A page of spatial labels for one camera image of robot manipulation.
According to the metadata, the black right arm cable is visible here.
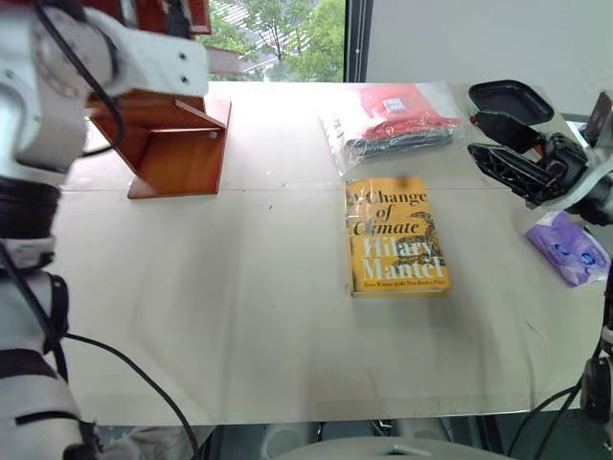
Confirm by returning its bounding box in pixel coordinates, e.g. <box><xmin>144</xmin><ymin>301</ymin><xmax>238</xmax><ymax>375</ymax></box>
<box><xmin>506</xmin><ymin>267</ymin><xmax>613</xmax><ymax>459</ymax></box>

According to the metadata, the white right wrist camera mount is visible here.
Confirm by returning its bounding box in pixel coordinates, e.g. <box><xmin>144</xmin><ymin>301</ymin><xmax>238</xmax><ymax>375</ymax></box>
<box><xmin>563</xmin><ymin>91</ymin><xmax>613</xmax><ymax>213</ymax></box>

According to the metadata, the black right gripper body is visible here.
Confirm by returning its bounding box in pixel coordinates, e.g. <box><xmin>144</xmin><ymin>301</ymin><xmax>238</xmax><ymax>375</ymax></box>
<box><xmin>524</xmin><ymin>131</ymin><xmax>589</xmax><ymax>210</ymax></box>

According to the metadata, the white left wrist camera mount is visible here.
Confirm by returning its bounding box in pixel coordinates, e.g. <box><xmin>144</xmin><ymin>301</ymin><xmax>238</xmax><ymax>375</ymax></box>
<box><xmin>112</xmin><ymin>26</ymin><xmax>211</xmax><ymax>98</ymax></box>

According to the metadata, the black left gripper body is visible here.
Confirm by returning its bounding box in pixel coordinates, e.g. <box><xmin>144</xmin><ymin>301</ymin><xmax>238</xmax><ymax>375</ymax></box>
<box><xmin>164</xmin><ymin>0</ymin><xmax>194</xmax><ymax>38</ymax></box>

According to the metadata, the dark window frame post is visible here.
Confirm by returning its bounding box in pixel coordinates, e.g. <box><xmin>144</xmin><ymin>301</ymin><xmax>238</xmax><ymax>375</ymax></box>
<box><xmin>344</xmin><ymin>0</ymin><xmax>371</xmax><ymax>83</ymax></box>

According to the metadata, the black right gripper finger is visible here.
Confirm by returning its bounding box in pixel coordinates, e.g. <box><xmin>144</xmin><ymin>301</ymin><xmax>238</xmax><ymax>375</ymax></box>
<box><xmin>465</xmin><ymin>142</ymin><xmax>548</xmax><ymax>202</ymax></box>
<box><xmin>467</xmin><ymin>79</ymin><xmax>556</xmax><ymax>155</ymax></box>

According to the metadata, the yellow paperback book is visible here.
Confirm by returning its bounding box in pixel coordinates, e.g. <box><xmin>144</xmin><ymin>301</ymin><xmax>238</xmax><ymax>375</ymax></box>
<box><xmin>344</xmin><ymin>175</ymin><xmax>453</xmax><ymax>299</ymax></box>

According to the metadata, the purple tissue pack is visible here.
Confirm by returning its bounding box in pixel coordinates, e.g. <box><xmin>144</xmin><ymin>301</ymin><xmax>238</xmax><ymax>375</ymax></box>
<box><xmin>524</xmin><ymin>209</ymin><xmax>612</xmax><ymax>289</ymax></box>

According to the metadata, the red packet in bag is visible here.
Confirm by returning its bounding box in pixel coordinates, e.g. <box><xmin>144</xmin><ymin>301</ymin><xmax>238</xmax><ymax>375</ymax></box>
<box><xmin>357</xmin><ymin>84</ymin><xmax>462</xmax><ymax>141</ymax></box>

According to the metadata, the dark packet in bag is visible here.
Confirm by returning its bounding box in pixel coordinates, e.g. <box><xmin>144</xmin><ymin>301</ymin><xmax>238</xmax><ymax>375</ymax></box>
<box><xmin>343</xmin><ymin>125</ymin><xmax>455</xmax><ymax>163</ymax></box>

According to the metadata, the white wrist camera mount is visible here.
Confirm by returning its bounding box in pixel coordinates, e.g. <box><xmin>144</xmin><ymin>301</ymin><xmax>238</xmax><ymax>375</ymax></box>
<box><xmin>563</xmin><ymin>91</ymin><xmax>613</xmax><ymax>213</ymax></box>
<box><xmin>112</xmin><ymin>26</ymin><xmax>211</xmax><ymax>98</ymax></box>

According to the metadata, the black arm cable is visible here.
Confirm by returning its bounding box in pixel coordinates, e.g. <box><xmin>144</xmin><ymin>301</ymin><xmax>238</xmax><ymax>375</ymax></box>
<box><xmin>0</xmin><ymin>238</ymin><xmax>201</xmax><ymax>460</ymax></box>
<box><xmin>34</xmin><ymin>0</ymin><xmax>125</xmax><ymax>158</ymax></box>
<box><xmin>506</xmin><ymin>267</ymin><xmax>613</xmax><ymax>459</ymax></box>

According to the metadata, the wooden red-brown bookshelf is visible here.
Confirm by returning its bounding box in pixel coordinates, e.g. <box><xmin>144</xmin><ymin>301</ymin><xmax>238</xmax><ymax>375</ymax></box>
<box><xmin>84</xmin><ymin>0</ymin><xmax>234</xmax><ymax>202</ymax></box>

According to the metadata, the clear plastic bag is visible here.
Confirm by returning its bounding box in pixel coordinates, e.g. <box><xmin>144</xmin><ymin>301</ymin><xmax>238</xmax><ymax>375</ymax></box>
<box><xmin>318</xmin><ymin>81</ymin><xmax>465</xmax><ymax>178</ymax></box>

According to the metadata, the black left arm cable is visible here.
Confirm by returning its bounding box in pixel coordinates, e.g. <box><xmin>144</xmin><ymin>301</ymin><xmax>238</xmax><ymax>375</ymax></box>
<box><xmin>0</xmin><ymin>238</ymin><xmax>201</xmax><ymax>460</ymax></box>
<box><xmin>34</xmin><ymin>0</ymin><xmax>125</xmax><ymax>158</ymax></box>

